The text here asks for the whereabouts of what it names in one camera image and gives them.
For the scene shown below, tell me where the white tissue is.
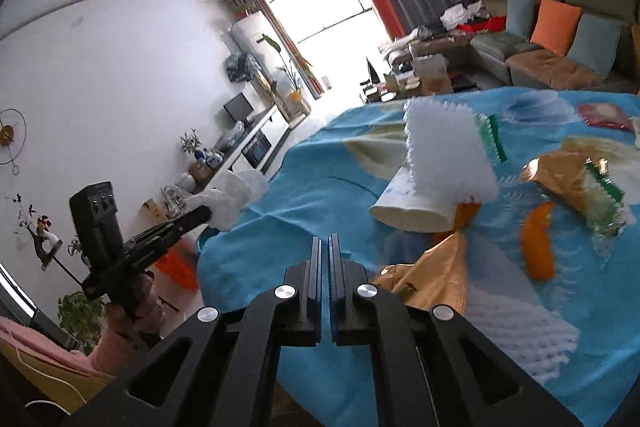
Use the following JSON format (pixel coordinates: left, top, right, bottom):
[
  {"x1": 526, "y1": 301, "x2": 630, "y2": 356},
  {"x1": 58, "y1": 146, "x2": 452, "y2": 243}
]
[{"x1": 197, "y1": 169, "x2": 268, "y2": 232}]

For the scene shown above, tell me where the white paper cup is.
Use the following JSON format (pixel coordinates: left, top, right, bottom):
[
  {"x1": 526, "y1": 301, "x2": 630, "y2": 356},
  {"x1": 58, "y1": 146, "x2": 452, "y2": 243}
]
[{"x1": 369, "y1": 167, "x2": 458, "y2": 234}]

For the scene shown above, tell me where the bird figure with branches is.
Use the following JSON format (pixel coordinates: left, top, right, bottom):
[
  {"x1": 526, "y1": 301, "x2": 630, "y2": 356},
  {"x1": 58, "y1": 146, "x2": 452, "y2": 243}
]
[{"x1": 7, "y1": 194, "x2": 63, "y2": 269}]

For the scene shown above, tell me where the large blue cushion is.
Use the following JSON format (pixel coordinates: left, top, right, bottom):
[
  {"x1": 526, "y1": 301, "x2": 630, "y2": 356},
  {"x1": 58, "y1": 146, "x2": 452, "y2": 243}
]
[{"x1": 567, "y1": 13, "x2": 622, "y2": 75}]

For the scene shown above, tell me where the small potted olive plant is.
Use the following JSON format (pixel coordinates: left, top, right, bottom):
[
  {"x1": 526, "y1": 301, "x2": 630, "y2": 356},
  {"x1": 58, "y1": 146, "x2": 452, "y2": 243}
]
[{"x1": 181, "y1": 129, "x2": 203, "y2": 156}]

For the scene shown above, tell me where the striped curtain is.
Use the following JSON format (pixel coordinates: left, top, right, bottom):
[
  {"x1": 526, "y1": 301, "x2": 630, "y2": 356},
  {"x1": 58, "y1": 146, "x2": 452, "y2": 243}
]
[{"x1": 230, "y1": 0, "x2": 321, "y2": 98}]

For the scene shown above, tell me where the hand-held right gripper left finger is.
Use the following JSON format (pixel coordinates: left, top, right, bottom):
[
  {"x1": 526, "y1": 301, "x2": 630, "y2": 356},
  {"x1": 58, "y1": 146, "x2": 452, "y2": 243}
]
[{"x1": 60, "y1": 236, "x2": 323, "y2": 427}]

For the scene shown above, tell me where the person's left forearm pink sleeve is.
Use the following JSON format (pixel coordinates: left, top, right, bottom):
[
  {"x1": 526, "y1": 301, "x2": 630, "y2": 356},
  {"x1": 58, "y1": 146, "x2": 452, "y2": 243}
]
[{"x1": 0, "y1": 314, "x2": 126, "y2": 380}]

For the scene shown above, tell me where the green clear plastic wrapper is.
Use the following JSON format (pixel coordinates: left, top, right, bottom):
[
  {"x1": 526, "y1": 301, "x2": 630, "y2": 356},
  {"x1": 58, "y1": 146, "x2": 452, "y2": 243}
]
[{"x1": 582, "y1": 157, "x2": 628, "y2": 253}]

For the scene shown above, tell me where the person's left hand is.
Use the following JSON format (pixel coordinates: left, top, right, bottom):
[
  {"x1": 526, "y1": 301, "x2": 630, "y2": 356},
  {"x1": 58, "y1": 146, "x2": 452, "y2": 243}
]
[{"x1": 102, "y1": 269, "x2": 168, "y2": 350}]

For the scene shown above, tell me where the large window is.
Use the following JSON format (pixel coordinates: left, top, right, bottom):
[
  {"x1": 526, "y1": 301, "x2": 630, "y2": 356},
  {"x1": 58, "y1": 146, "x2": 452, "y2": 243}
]
[{"x1": 255, "y1": 0, "x2": 391, "y2": 75}]

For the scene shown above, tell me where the red snack packet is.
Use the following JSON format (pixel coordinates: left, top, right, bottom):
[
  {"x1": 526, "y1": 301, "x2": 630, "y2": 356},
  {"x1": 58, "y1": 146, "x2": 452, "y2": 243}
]
[{"x1": 579, "y1": 103, "x2": 633, "y2": 132}]

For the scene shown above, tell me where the crumpled gold foil wrapper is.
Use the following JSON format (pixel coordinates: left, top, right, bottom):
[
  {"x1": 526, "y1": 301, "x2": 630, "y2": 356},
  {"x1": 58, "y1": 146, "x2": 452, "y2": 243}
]
[{"x1": 372, "y1": 202, "x2": 483, "y2": 315}]

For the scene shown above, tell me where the yellow cloth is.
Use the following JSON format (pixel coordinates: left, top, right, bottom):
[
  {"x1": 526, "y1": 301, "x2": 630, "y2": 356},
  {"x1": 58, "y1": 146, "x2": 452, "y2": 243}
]
[{"x1": 0, "y1": 337, "x2": 116, "y2": 413}]

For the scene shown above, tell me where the small blue cushion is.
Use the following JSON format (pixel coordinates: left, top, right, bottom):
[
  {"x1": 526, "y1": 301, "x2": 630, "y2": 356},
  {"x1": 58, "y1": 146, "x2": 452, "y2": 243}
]
[{"x1": 506, "y1": 0, "x2": 536, "y2": 40}]

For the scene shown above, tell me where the white standing air conditioner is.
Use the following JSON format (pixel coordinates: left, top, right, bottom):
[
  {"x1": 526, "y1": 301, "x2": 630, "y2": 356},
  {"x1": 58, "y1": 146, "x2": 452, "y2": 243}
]
[{"x1": 231, "y1": 12, "x2": 281, "y2": 72}]

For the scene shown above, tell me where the orange cushion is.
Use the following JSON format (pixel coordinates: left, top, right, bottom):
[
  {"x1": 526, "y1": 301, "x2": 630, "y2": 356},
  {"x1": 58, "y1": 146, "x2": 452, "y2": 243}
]
[{"x1": 530, "y1": 0, "x2": 583, "y2": 56}]

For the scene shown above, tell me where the cluttered coffee table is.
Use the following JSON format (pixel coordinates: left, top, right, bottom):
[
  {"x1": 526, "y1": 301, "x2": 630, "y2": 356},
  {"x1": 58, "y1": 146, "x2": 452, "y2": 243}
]
[{"x1": 360, "y1": 54, "x2": 453, "y2": 104}]

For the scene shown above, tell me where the orange plastic bag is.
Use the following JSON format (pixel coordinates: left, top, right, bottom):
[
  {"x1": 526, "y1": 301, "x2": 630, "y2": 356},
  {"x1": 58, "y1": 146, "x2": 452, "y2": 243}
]
[{"x1": 152, "y1": 247, "x2": 201, "y2": 290}]

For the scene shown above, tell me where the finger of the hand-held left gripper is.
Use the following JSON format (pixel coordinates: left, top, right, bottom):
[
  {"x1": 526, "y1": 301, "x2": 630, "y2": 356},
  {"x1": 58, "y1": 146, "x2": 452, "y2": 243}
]
[{"x1": 150, "y1": 206, "x2": 212, "y2": 242}]

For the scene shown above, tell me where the white foam fruit net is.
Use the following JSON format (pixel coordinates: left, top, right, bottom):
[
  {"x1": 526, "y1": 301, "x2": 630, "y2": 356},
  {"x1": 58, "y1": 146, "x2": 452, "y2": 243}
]
[{"x1": 402, "y1": 98, "x2": 499, "y2": 208}]

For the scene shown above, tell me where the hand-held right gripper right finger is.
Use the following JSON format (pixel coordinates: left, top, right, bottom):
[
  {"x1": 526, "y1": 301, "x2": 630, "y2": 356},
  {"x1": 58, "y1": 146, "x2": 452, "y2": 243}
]
[{"x1": 327, "y1": 234, "x2": 583, "y2": 427}]

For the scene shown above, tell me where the black plastic bag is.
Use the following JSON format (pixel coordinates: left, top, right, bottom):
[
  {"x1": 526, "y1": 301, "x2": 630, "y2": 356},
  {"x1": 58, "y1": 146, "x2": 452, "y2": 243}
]
[{"x1": 225, "y1": 52, "x2": 261, "y2": 82}]

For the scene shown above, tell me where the gold snack wrapper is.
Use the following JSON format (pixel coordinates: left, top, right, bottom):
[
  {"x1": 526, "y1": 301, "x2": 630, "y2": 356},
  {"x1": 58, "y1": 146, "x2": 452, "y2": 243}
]
[{"x1": 520, "y1": 149, "x2": 601, "y2": 215}]

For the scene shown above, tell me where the pile of clothes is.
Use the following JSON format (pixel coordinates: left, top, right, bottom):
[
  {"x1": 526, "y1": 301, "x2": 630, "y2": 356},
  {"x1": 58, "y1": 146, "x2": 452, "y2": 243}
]
[{"x1": 440, "y1": 2, "x2": 506, "y2": 34}]

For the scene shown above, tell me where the tall plant in yellow pot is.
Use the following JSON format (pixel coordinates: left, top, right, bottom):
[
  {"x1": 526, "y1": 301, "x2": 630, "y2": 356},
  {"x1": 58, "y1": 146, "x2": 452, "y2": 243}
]
[{"x1": 262, "y1": 34, "x2": 306, "y2": 104}]

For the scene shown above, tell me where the white media cabinet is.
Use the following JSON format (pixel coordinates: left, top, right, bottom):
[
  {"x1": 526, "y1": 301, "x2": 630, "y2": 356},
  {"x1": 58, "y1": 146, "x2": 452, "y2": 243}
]
[{"x1": 190, "y1": 104, "x2": 296, "y2": 190}]

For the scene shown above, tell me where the round wall clock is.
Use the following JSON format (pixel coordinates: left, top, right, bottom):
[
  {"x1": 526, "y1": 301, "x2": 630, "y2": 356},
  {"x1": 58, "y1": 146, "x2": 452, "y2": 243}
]
[{"x1": 0, "y1": 108, "x2": 28, "y2": 174}]

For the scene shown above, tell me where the green leafy potted plant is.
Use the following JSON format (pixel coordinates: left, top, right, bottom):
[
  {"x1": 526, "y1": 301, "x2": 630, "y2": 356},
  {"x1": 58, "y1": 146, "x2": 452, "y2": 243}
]
[{"x1": 57, "y1": 292, "x2": 108, "y2": 354}]

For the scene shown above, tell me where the green striped wrapper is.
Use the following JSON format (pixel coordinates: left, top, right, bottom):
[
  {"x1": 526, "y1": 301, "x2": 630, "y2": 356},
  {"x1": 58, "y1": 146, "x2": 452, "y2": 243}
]
[{"x1": 475, "y1": 113, "x2": 508, "y2": 165}]

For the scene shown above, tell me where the green sectional sofa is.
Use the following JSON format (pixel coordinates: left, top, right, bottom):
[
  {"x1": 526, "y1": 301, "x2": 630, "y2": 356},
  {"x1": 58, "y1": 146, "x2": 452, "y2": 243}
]
[{"x1": 470, "y1": 0, "x2": 640, "y2": 95}]

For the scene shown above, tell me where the black monitor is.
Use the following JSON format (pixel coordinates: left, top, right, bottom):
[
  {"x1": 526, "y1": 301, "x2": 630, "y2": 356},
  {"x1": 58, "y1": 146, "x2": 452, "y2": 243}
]
[{"x1": 223, "y1": 93, "x2": 255, "y2": 124}]

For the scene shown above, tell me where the blue printed blanket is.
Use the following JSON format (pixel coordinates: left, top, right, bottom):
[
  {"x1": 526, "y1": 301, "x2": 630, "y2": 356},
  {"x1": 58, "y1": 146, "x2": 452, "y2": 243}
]
[{"x1": 197, "y1": 86, "x2": 640, "y2": 427}]

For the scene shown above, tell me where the white cable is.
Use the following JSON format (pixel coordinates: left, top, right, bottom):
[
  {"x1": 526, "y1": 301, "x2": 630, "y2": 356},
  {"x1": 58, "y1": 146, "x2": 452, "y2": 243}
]
[{"x1": 15, "y1": 349, "x2": 88, "y2": 410}]

